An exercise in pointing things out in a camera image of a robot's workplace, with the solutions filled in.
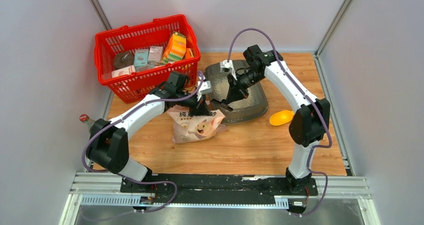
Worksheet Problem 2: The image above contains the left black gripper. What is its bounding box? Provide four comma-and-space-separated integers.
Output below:
176, 90, 213, 118

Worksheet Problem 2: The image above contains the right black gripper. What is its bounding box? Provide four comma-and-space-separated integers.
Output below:
227, 68, 266, 104

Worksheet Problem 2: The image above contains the cat litter bag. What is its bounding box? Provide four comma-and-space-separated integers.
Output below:
166, 105, 227, 144

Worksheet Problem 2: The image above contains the yellow plastic scoop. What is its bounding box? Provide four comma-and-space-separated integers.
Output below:
269, 110, 295, 126

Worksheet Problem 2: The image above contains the black bag clip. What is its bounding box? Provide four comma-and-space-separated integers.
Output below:
210, 99, 234, 112

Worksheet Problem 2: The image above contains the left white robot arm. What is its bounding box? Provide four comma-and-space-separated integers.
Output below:
81, 71, 212, 193

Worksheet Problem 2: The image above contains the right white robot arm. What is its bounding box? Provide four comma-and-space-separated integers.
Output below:
219, 45, 331, 195

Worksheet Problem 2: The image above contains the grey plastic litter box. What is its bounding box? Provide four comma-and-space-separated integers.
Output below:
203, 59, 269, 125

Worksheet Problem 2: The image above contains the pink small box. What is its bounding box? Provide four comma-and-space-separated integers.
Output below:
147, 46, 164, 63

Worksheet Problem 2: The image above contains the teal small box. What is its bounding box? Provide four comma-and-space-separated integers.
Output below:
133, 49, 149, 69

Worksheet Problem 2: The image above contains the white pink flat box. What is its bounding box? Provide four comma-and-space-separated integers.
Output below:
111, 65, 137, 78

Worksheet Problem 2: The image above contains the orange sponge pack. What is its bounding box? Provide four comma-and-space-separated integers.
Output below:
161, 31, 187, 65

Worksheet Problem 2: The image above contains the red plastic shopping basket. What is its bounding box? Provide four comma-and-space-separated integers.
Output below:
94, 14, 201, 104

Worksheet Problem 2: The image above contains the brown round disc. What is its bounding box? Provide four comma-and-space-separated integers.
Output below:
112, 51, 134, 70

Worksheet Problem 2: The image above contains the cola bottle red cap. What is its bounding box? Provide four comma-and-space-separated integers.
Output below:
79, 114, 96, 133

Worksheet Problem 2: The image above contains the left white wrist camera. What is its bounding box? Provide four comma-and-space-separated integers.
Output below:
196, 80, 212, 101

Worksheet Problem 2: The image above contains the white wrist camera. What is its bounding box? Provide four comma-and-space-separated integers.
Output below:
196, 80, 212, 101
219, 59, 237, 80

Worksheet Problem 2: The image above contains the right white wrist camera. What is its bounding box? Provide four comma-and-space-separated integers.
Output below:
219, 59, 237, 80

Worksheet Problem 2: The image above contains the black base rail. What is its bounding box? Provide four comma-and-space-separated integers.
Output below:
120, 173, 319, 207

